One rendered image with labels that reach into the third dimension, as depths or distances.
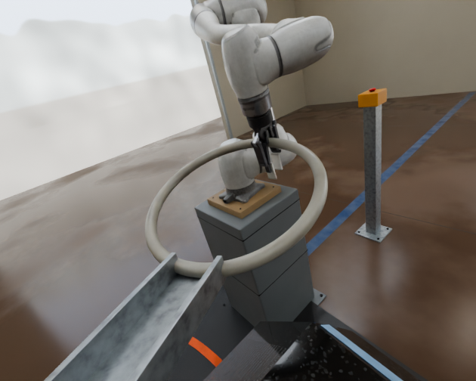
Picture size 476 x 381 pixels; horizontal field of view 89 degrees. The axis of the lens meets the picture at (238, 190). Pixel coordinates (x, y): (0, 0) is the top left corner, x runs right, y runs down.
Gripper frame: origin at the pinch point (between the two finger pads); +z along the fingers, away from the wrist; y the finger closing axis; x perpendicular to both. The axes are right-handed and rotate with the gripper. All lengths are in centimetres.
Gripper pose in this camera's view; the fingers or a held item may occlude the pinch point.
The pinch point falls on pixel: (273, 166)
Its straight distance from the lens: 84.4
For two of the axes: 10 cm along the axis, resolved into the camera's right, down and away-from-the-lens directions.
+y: -5.0, 6.7, -5.5
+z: 3.2, 7.3, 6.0
